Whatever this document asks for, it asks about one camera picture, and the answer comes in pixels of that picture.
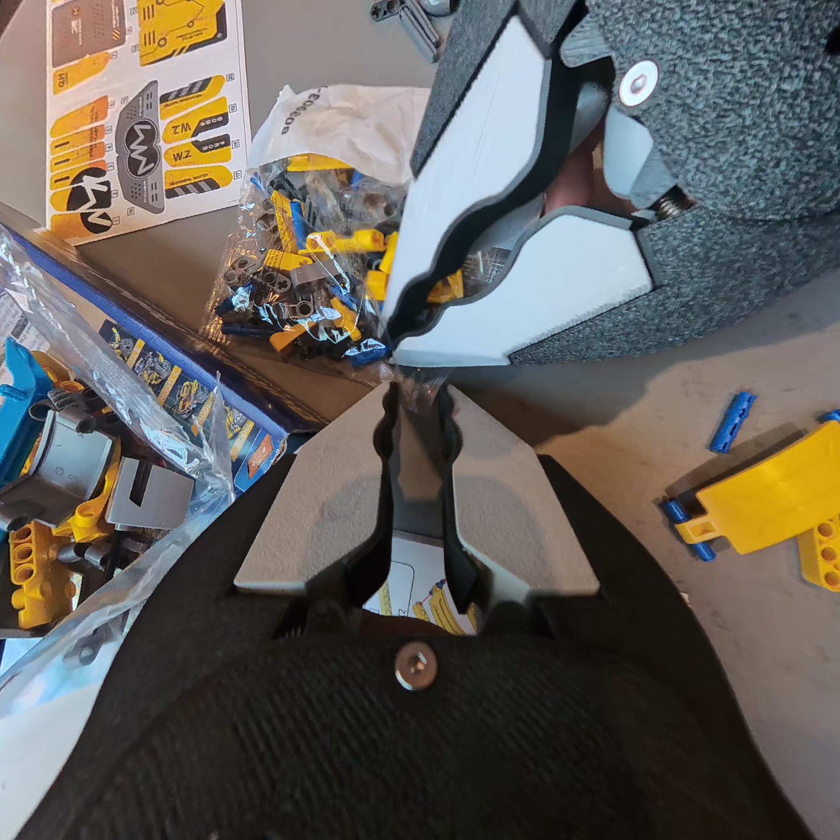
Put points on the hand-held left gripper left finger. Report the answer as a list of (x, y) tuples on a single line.
[(308, 518)]

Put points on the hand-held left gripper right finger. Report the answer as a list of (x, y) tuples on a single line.
[(518, 518)]

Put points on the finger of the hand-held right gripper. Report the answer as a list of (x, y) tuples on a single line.
[(485, 144), (571, 282)]

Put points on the blue cardboard kit box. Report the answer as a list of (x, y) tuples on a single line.
[(197, 394)]

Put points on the clear bag of small pins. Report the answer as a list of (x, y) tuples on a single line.
[(315, 131)]

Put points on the yellow panel brick blue pin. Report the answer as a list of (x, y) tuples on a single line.
[(768, 492)]

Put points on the yellow five-hole beam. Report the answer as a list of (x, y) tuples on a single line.
[(823, 558)]

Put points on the person's right hand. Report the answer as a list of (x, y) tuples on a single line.
[(581, 177)]

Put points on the open instruction booklet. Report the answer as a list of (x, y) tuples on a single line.
[(420, 590)]

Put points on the grey pin connector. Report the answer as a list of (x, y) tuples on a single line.
[(386, 10)]

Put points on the blue long pin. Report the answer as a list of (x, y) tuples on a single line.
[(732, 423)]

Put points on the large white label parts bag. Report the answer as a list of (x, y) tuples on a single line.
[(98, 394)]

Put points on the sticker sheet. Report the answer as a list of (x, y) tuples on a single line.
[(144, 131)]

